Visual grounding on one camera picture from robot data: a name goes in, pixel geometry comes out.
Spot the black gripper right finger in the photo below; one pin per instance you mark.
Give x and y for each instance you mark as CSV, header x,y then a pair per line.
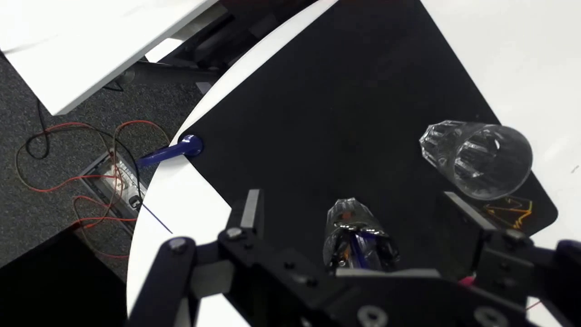
x,y
514,260

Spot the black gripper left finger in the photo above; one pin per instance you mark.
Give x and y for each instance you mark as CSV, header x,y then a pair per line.
x,y
241,248

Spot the black square mat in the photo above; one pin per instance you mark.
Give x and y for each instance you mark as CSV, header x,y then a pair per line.
x,y
338,120

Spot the metal electronics box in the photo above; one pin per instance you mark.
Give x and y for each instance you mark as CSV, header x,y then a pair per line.
x,y
118,179

